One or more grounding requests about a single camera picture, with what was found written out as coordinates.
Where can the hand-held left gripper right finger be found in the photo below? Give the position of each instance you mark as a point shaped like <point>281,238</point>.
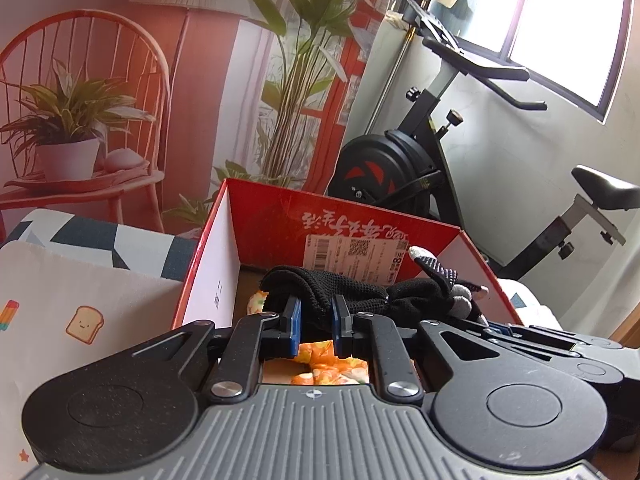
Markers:
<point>340,327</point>

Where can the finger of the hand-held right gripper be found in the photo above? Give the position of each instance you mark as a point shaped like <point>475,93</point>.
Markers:
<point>500,329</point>

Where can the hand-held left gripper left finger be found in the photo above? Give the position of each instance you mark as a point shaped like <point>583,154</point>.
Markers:
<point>294,327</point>

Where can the black mesh glove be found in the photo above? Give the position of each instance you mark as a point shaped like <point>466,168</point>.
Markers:
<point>325,285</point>

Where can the black and grey knit glove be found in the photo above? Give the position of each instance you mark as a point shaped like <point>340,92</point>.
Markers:
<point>435,295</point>

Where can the red cardboard box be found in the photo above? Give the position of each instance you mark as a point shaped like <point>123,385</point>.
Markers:
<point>270,225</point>

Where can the orange floral cloth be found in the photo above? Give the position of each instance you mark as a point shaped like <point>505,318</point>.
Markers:
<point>320,360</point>

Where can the black exercise bike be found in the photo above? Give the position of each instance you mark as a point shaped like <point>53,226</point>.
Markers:
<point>390,165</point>

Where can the blue and white geometric pillow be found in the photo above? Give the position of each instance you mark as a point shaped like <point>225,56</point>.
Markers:
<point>100,240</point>

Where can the white printed blanket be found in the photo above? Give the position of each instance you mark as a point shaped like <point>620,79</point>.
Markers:
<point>75,285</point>

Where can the metal pole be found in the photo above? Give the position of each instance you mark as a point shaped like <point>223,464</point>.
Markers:
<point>395,70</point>

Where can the window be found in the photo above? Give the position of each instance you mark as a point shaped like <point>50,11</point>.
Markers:
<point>550,10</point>

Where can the wall poster with chair and plants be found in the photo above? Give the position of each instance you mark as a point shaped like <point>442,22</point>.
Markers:
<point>200,110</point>

